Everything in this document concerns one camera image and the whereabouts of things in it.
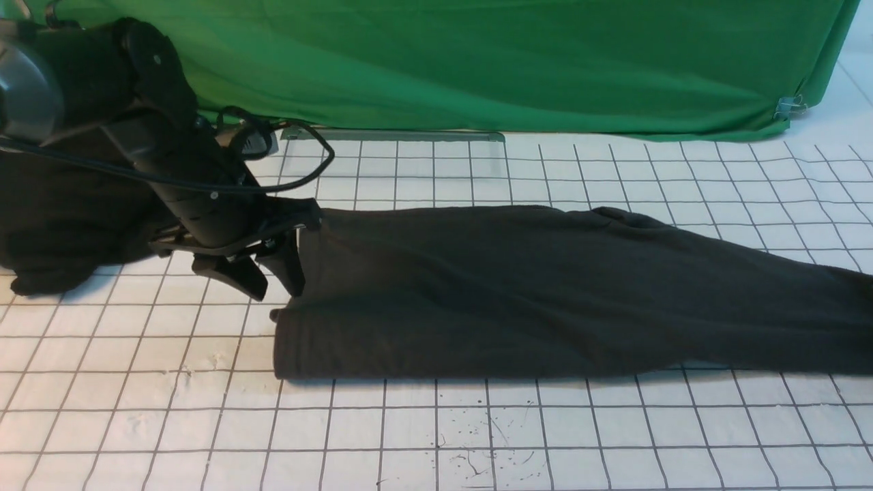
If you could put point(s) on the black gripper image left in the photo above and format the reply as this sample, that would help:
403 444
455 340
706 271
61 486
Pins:
216 225

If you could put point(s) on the gray long-sleeve top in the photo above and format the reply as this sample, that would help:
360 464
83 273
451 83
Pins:
523 292

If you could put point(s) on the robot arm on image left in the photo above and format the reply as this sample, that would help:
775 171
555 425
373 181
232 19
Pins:
126 79

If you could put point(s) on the black crumpled garment pile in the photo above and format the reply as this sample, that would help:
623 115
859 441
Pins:
61 222

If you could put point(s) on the green backdrop cloth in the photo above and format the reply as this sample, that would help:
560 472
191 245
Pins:
659 70

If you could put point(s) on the silver binder clip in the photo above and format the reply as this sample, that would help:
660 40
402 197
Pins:
789 108

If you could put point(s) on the black cable image left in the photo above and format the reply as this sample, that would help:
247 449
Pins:
13 144

